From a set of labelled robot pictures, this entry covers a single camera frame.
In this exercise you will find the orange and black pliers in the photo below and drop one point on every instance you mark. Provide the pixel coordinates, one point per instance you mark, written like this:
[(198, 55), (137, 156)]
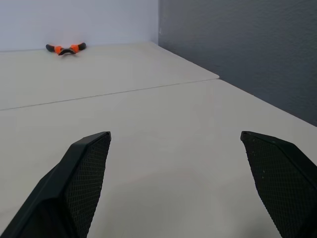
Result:
[(66, 49)]

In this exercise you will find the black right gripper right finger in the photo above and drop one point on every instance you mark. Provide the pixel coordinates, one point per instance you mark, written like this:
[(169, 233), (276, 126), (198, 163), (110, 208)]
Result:
[(284, 181)]

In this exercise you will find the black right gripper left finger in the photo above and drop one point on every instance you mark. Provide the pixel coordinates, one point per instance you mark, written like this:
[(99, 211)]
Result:
[(62, 188)]

